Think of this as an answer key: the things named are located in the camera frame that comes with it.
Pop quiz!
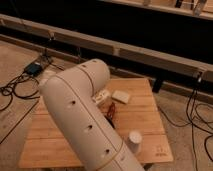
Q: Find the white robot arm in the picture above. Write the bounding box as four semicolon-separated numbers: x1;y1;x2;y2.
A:
40;59;145;171

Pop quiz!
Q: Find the small white box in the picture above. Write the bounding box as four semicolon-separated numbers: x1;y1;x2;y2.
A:
92;89;111;106

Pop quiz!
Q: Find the beige rectangular sponge block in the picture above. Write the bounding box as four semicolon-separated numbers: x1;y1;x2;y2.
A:
112;90;130;104

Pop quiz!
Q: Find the white paper cup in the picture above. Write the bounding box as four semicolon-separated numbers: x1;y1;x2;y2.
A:
126;130;142;154

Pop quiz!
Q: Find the black power adapter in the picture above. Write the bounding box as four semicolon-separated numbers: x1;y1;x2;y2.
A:
24;62;42;76

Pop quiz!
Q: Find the black floor cable left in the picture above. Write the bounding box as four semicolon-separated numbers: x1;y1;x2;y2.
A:
0;71;41;113

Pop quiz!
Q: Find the black floor cables right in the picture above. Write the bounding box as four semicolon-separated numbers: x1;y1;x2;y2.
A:
156;71;213;171

